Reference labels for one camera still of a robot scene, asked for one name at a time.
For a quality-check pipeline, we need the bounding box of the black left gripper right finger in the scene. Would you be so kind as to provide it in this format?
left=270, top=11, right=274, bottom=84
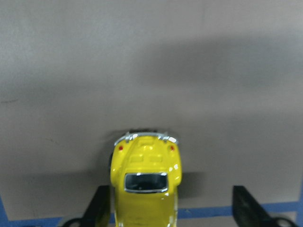
left=232, top=185, right=279, bottom=227

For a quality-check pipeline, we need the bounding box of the yellow beetle toy car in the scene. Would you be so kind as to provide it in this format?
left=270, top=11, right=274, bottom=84
left=109, top=129, right=182, bottom=227

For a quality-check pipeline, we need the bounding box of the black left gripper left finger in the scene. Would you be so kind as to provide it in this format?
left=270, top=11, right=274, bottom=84
left=81, top=185, right=110, bottom=227

